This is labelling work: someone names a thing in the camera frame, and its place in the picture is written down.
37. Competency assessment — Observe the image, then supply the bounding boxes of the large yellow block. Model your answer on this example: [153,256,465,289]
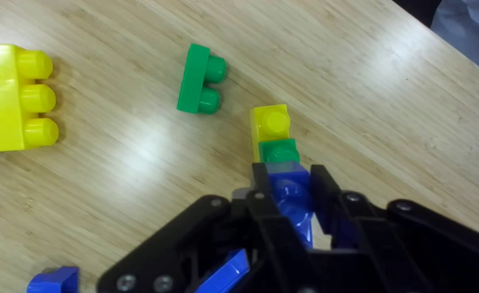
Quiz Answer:
[249,103,295,165]

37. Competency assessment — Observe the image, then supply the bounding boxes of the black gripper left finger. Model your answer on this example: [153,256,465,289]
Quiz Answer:
[96,162,329,293]

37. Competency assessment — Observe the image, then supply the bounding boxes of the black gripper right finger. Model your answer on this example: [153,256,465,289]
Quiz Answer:
[309,165,479,293]

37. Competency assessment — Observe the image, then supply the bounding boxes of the blue two-stud block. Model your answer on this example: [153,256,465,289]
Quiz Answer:
[267,163,319,251]

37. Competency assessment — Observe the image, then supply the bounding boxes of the green two-stud block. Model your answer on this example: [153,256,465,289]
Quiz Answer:
[176,43,231,116]
[259,137,303,167]

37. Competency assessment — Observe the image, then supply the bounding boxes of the pale blue fabric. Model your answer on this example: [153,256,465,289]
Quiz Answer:
[429,0,479,77]

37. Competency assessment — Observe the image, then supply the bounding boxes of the yellow three-stud block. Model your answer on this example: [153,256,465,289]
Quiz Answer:
[0,43,62,155]

